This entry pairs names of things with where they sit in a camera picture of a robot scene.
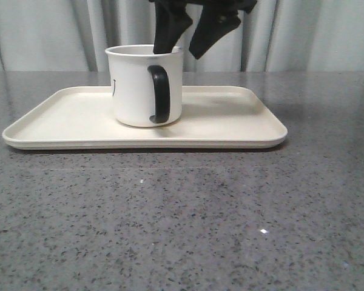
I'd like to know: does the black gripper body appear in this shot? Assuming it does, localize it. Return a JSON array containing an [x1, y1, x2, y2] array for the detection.
[[150, 0, 258, 14]]

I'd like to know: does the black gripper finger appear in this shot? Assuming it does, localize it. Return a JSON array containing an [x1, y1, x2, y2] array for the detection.
[[189, 5, 241, 59], [153, 1, 193, 54]]

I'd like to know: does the white smiley mug black handle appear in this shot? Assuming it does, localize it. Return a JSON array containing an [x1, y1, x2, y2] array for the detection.
[[105, 44, 183, 127]]

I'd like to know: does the cream rectangular plastic tray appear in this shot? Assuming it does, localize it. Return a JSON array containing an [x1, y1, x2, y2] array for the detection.
[[2, 86, 288, 150]]

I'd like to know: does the pale green curtain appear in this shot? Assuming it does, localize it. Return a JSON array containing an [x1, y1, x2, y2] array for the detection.
[[0, 1, 364, 72]]

